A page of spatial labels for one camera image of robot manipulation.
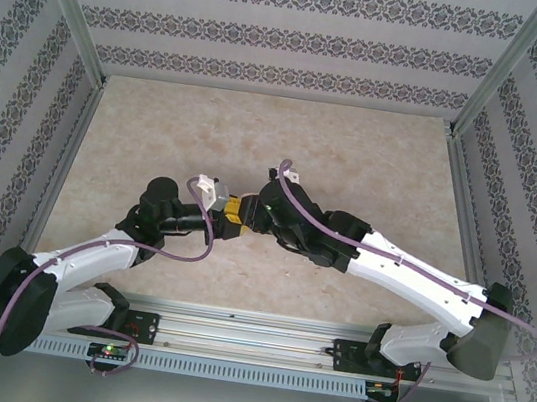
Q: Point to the aluminium side rail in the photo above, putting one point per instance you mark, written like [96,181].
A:
[57,179]
[471,231]

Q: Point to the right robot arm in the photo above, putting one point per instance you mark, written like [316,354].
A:
[413,283]

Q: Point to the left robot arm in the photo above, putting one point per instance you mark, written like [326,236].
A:
[88,255]

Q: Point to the small controller board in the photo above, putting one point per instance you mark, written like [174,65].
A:
[107,351]
[381,391]

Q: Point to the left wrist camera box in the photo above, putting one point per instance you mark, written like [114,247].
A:
[211,192]

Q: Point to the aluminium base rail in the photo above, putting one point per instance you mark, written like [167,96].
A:
[248,339]

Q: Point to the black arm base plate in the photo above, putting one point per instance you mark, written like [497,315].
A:
[346,356]
[146,327]

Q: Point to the aluminium frame post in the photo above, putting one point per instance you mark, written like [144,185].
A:
[508,70]
[65,4]

